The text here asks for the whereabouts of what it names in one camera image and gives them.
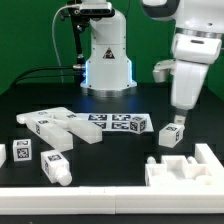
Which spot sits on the white tagged cube on sheet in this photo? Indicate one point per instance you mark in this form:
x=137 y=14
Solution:
x=137 y=124

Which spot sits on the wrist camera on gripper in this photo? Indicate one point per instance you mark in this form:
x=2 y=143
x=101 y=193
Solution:
x=162 y=69

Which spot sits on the small white tagged cube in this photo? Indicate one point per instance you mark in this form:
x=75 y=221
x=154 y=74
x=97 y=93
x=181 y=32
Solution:
x=22 y=150

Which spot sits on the white chair seat part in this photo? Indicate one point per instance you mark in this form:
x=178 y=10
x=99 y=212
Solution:
x=176 y=170

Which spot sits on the printed marker sheet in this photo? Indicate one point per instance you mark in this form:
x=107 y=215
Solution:
x=116 y=121

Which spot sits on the white frame wall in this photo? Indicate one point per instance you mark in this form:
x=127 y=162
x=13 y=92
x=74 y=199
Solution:
x=122 y=200

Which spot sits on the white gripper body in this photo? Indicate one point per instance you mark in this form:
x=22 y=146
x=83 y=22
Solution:
x=193 y=56

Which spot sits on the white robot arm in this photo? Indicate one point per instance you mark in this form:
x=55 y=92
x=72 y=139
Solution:
x=199 y=27

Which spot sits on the white chair back part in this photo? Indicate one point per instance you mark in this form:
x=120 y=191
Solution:
x=69 y=121

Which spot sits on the white block left edge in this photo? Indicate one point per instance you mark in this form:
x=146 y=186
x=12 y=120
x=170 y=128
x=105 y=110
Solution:
x=2 y=154

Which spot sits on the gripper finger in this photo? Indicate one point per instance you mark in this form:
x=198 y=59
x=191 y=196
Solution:
x=180 y=120

